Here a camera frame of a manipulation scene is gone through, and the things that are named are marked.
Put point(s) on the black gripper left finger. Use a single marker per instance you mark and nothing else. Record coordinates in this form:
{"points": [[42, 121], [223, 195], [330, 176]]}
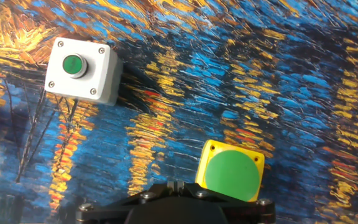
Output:
{"points": [[126, 207]]}

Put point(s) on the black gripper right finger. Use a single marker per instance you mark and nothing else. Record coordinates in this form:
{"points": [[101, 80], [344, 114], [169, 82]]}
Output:
{"points": [[238, 208]]}

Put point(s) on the yellow box green mushroom button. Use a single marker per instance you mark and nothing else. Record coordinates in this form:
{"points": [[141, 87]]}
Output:
{"points": [[232, 174]]}

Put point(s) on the white box green button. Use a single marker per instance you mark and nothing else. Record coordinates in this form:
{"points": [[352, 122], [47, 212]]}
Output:
{"points": [[95, 77]]}

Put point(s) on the starry night painting cloth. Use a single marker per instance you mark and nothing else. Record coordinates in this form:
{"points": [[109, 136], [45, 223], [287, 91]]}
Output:
{"points": [[259, 93]]}

